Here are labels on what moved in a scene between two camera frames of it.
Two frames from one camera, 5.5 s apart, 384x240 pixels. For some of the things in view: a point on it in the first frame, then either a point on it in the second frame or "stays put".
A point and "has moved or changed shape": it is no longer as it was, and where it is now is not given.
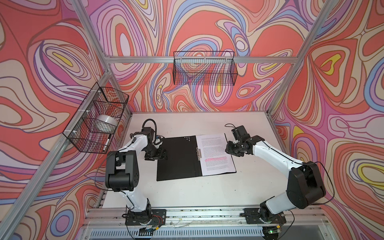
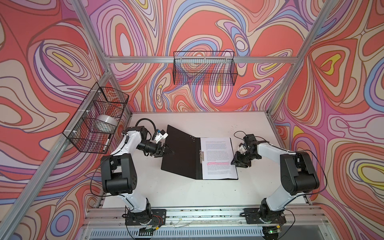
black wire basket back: (204, 68) stays put
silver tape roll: (106, 123) stays put
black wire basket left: (92, 128) stays put
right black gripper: (228, 149) -> (238, 161)
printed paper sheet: (215, 159) has moved or changed shape
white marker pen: (106, 144) stays put
